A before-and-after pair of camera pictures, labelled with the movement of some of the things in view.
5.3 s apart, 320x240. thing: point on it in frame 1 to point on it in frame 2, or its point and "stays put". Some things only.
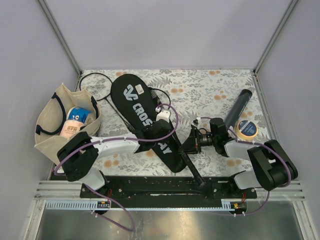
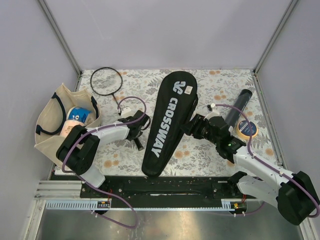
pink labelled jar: x=69 y=127 stays put
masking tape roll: x=246 y=129 stays put
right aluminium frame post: x=281 y=25 stays put
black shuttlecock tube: x=238 y=107 stays put
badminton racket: x=98 y=86 to x=107 y=81
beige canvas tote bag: x=52 y=113 stays put
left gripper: x=166 y=138 to x=141 y=133
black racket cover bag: x=136 y=98 to x=174 y=111
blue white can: x=77 y=114 stays put
